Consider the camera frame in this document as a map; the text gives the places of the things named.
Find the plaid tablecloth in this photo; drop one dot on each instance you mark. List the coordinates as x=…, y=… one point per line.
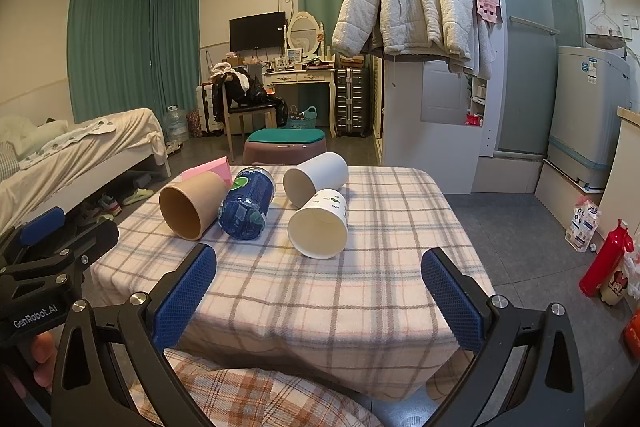
x=300, y=302

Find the white suitcase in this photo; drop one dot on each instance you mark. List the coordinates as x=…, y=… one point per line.
x=204, y=109

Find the wide green curtain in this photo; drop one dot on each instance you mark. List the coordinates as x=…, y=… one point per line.
x=115, y=52

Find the white washing machine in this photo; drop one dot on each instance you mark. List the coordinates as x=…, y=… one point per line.
x=585, y=117

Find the green slipper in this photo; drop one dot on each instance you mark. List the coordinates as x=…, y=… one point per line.
x=137, y=196

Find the white printed paper cup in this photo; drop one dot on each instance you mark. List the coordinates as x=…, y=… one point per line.
x=327, y=209

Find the teal basket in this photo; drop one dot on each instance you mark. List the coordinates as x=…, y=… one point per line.
x=302, y=121

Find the grey sneaker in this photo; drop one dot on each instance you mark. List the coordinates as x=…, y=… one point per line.
x=109, y=205

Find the stool with green cushion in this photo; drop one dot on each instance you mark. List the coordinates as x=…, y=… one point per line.
x=280, y=154

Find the blue plastic cup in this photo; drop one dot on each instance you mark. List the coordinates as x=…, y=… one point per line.
x=248, y=204

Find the grey hanging garment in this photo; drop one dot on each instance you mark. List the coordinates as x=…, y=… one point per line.
x=477, y=49

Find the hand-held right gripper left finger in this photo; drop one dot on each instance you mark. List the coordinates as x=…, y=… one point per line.
x=184, y=299

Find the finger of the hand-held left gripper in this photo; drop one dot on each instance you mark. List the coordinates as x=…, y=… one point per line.
x=97, y=239
x=42, y=225

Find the silver suitcase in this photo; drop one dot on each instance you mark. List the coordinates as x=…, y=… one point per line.
x=351, y=102

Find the white vanity table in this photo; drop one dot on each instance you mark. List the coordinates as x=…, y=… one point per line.
x=300, y=77

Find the black television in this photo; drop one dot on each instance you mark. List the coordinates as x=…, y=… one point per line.
x=257, y=32

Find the pink box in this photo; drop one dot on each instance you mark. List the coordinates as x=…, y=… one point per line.
x=216, y=167

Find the person's plaid pants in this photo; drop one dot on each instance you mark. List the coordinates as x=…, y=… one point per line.
x=260, y=394

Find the oval vanity mirror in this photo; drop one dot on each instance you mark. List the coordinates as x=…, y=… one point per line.
x=304, y=32

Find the white printed bag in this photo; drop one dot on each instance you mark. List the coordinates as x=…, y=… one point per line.
x=582, y=224

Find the plain white cup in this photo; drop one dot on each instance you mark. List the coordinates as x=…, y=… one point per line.
x=325, y=171

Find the wooden chair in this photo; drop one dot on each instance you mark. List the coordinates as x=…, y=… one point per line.
x=250, y=109

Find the red bottle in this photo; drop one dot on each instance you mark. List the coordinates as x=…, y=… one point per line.
x=605, y=259

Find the green seat cushion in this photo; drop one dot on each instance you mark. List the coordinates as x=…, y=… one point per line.
x=285, y=136

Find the black jacket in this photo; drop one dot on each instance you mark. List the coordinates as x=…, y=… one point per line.
x=220, y=99

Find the brown paper cup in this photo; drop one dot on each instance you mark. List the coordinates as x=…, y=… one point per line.
x=200, y=196

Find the water jug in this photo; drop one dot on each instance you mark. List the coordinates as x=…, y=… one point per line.
x=176, y=124

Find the bed with beige sheet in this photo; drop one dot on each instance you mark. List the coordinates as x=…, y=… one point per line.
x=75, y=157

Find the frosted glass sliding door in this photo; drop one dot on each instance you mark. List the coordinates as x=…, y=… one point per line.
x=530, y=72

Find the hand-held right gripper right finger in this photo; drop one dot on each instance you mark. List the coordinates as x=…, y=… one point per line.
x=454, y=302

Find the cartoon print bag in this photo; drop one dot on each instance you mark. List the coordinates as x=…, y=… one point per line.
x=620, y=284

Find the person's left hand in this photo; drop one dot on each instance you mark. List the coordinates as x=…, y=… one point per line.
x=42, y=359

